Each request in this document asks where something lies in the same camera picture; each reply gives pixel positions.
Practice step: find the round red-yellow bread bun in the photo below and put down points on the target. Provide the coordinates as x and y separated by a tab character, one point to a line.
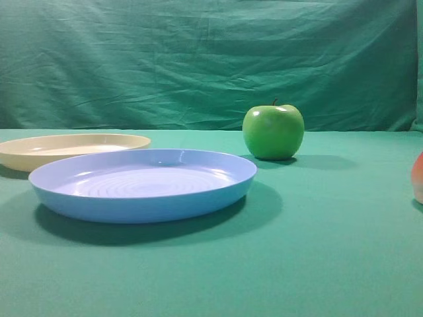
417	179

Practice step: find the blue plastic plate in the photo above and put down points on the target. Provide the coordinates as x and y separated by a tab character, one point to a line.
143	186

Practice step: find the yellow plastic plate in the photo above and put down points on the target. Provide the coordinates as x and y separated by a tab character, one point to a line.
30	153

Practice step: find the green apple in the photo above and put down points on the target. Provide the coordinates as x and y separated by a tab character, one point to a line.
273	132

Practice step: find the green backdrop cloth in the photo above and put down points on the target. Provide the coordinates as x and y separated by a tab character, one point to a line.
347	65

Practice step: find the green table cloth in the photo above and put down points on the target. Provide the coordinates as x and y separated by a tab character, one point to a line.
335	232

